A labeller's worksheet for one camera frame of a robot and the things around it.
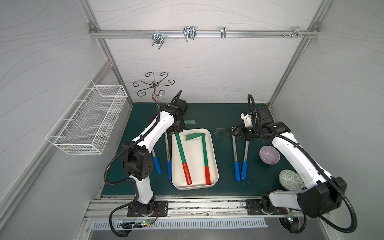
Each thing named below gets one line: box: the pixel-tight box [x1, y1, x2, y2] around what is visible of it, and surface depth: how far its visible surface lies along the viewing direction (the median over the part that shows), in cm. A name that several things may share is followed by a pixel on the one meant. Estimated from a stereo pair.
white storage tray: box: [171, 128, 219, 191], surface depth 88 cm
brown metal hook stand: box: [132, 72, 175, 106], surface depth 90 cm
